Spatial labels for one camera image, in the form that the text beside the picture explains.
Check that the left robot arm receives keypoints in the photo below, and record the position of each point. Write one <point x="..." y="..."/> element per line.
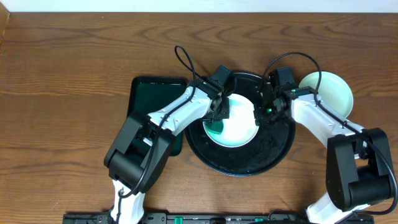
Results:
<point x="133" y="175"/>

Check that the mint plate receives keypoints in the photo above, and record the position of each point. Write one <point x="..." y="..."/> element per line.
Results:
<point x="347" y="105"/>
<point x="332" y="90"/>

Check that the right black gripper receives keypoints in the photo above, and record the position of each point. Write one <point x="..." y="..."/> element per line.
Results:
<point x="261" y="119"/>

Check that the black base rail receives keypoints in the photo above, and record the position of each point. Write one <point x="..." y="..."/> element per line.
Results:
<point x="162" y="218"/>

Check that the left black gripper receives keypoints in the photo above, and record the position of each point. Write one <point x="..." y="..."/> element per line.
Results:
<point x="219" y="109"/>

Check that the black round tray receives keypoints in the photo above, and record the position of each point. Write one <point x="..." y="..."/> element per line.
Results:
<point x="269" y="146"/>

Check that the black rectangular tray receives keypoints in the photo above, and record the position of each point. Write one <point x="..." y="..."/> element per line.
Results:
<point x="150" y="94"/>

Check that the white plate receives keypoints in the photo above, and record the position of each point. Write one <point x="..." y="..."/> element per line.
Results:
<point x="240" y="127"/>

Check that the green sponge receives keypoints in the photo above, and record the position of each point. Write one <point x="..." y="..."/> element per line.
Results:
<point x="214" y="127"/>

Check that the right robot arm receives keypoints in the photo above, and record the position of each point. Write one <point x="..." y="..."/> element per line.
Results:
<point x="359" y="172"/>

